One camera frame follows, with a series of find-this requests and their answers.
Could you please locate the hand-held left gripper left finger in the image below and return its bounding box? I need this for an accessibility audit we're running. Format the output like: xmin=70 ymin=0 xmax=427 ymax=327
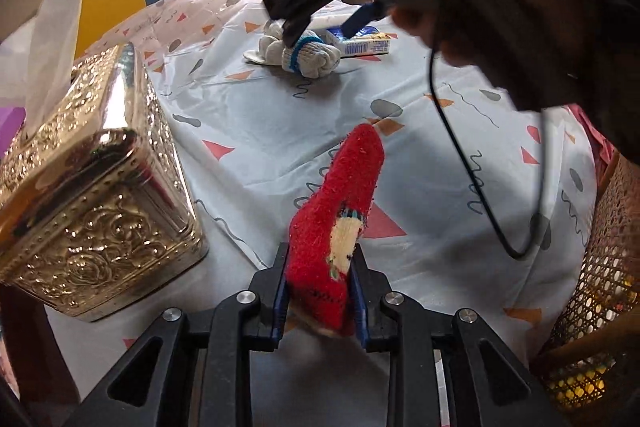
xmin=65 ymin=243 xmax=291 ymax=427

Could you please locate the purple cardboard box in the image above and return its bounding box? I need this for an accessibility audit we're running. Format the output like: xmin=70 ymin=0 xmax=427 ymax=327
xmin=0 ymin=106 xmax=27 ymax=158

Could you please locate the red fuzzy sock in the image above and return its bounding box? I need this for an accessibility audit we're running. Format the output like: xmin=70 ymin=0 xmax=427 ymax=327
xmin=287 ymin=123 xmax=386 ymax=338

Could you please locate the pink cloth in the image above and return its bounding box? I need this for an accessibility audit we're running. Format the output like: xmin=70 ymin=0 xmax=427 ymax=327
xmin=570 ymin=104 xmax=616 ymax=158

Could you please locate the white tissue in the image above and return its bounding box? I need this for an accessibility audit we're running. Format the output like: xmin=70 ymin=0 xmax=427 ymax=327
xmin=0 ymin=0 xmax=83 ymax=128

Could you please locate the patterned white tablecloth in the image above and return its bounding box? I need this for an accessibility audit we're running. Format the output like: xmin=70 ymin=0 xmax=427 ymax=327
xmin=42 ymin=0 xmax=601 ymax=427

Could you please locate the person's right hand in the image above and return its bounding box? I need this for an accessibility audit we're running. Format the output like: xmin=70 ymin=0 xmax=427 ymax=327
xmin=390 ymin=0 xmax=581 ymax=110

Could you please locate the gold embossed tissue box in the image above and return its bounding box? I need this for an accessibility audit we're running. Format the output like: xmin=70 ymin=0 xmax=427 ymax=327
xmin=0 ymin=42 xmax=210 ymax=323

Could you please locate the black cable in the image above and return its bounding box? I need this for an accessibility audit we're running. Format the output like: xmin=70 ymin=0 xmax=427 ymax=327
xmin=427 ymin=0 xmax=616 ymax=260

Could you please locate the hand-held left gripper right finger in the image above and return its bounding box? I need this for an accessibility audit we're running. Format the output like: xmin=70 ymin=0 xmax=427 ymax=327
xmin=350 ymin=244 xmax=566 ymax=427

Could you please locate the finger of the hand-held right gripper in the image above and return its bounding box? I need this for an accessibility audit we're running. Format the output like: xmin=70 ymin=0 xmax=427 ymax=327
xmin=340 ymin=0 xmax=388 ymax=35
xmin=282 ymin=9 xmax=326 ymax=48

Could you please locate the wicker basket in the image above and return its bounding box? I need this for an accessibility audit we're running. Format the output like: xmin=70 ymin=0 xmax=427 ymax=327
xmin=530 ymin=152 xmax=640 ymax=427

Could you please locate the white sock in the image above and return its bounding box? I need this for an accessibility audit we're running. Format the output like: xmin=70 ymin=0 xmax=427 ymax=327
xmin=243 ymin=19 xmax=343 ymax=78

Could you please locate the blue white packet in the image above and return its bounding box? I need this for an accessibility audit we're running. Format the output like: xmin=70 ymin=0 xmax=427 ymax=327
xmin=320 ymin=24 xmax=392 ymax=58

